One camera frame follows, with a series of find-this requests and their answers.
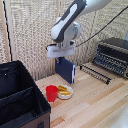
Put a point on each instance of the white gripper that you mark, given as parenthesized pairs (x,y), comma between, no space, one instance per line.
(60,50)

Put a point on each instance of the dark blue book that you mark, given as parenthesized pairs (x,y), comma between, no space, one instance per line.
(66,70)

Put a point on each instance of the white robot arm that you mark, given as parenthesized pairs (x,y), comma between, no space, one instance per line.
(68,23)

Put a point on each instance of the yellow food pieces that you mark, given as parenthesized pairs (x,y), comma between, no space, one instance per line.
(64,90)

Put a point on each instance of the red plastic cup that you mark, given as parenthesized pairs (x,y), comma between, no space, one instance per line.
(51,93)

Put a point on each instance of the white bowl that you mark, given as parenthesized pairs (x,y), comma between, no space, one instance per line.
(65,96)

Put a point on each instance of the black fabric storage box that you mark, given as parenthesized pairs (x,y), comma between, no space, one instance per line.
(20,96)

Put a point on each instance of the black toaster oven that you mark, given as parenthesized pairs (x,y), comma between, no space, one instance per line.
(113,55)

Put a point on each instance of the dark vertical pole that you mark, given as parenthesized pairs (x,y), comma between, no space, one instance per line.
(7,30)

